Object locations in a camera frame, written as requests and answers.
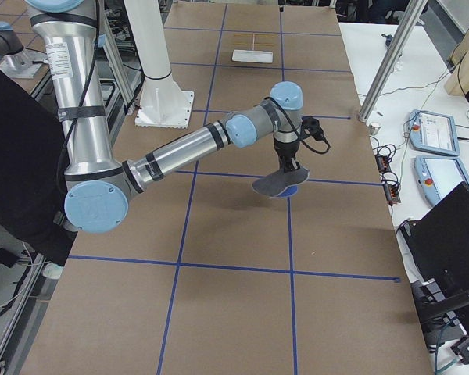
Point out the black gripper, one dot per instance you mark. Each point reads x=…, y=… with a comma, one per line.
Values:
x=285, y=151

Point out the grey blue towel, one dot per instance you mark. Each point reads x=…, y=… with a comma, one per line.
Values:
x=277, y=183

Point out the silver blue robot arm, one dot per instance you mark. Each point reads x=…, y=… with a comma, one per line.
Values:
x=99, y=188
x=16, y=61

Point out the white wooden towel rack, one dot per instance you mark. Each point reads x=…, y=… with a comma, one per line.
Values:
x=252, y=48

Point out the small silver cylinder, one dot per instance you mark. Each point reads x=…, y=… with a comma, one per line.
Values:
x=374, y=128

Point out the black adapter with orange plugs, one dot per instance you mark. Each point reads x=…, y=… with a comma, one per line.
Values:
x=383, y=163

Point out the lower blue teach pendant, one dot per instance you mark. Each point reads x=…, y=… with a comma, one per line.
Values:
x=439, y=175

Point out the blue teach pendant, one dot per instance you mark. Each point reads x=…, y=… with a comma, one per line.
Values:
x=439, y=175
x=432, y=132

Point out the upper blue teach pendant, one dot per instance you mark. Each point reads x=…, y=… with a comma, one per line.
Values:
x=432, y=132

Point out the black monitor on stand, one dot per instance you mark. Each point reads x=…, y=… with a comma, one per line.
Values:
x=439, y=245

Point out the person in black clothes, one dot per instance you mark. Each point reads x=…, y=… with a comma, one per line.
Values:
x=31, y=140

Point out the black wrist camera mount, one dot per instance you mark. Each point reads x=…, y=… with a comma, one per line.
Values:
x=311, y=128

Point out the white camera pillar with base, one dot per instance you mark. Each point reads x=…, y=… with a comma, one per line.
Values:
x=162, y=102

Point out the aluminium frame post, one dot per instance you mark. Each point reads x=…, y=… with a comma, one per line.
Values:
x=394, y=51

